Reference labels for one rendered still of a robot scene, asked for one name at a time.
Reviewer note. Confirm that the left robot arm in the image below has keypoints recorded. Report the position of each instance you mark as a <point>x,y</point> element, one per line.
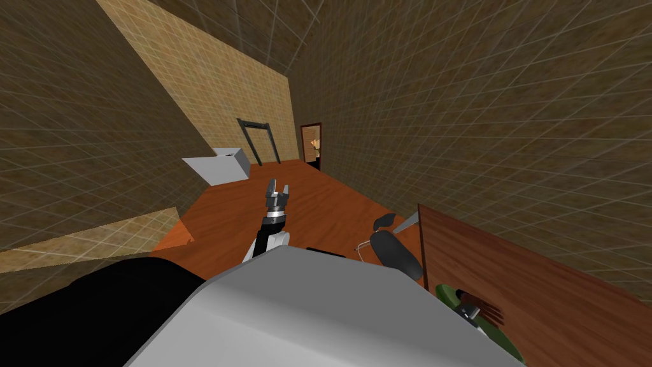
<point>102,316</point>

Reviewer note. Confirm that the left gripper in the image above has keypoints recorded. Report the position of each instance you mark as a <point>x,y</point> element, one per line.
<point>276,202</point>

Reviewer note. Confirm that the black frame stand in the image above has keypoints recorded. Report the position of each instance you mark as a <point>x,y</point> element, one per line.
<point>257,137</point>

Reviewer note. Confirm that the brown door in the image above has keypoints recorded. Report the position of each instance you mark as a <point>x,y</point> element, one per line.
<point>310,145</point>

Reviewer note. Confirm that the grey flat panel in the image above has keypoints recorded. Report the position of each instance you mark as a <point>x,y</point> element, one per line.
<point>407,223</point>

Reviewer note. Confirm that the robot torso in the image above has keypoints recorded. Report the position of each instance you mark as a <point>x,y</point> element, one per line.
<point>316,316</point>

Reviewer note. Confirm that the green round object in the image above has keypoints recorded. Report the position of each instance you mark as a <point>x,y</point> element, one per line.
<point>496,339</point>

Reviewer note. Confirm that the brown wooden desk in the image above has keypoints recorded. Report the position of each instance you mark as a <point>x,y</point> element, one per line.
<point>550,300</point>

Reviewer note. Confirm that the white box cabinet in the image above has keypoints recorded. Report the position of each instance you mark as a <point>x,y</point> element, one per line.
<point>221,167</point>

